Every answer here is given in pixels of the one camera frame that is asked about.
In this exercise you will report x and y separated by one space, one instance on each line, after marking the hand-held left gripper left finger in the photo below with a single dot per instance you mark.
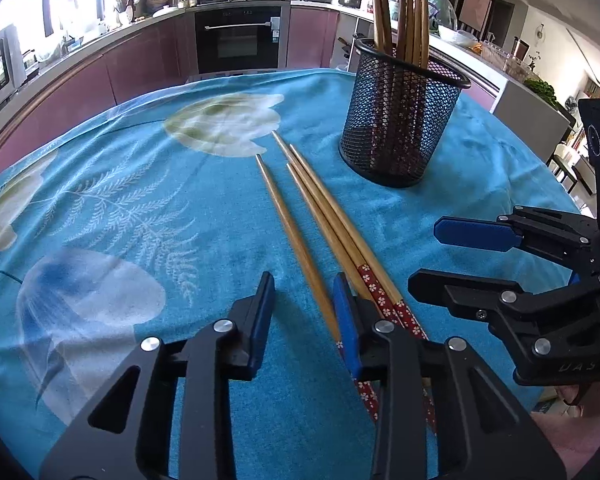
261 330

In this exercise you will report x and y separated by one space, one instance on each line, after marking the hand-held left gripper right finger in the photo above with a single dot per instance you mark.
347 325

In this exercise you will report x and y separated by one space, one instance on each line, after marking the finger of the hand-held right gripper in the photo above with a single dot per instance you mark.
455 292
475 232

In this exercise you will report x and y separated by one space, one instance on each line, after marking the black mesh holder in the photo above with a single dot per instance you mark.
400 120

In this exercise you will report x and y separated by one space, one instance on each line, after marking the bunch of wooden chopsticks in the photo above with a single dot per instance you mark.
380 5

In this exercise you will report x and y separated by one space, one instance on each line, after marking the person's right forearm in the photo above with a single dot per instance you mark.
580 445

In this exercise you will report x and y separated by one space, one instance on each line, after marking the person's right hand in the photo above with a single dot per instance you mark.
575 395

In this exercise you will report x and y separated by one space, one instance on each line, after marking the clear plastic container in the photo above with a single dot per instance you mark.
502 60

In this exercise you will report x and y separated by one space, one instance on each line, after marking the blue floral tablecloth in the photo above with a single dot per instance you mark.
130 210

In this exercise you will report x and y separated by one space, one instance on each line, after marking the white bowl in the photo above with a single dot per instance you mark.
457 36

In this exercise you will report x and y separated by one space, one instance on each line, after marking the teal kitchen appliance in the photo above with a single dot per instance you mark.
442 10

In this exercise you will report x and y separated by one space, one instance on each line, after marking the pink kitchen base cabinet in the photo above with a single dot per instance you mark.
312 35
80 95

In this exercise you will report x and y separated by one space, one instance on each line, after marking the built-in black oven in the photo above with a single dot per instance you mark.
237 40

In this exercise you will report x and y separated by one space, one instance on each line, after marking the brown clay pot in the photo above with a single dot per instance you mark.
156 1

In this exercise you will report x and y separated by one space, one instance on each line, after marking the brown wall picture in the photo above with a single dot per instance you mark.
475 7

